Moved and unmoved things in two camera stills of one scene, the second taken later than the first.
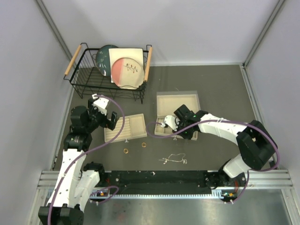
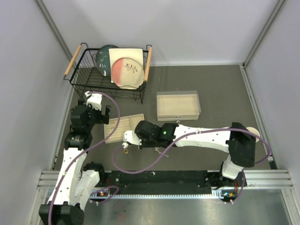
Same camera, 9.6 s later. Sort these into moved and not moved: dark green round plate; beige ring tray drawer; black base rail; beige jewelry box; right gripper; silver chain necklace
Moved: right gripper; silver chain necklace
Not moved: dark green round plate; beige ring tray drawer; beige jewelry box; black base rail
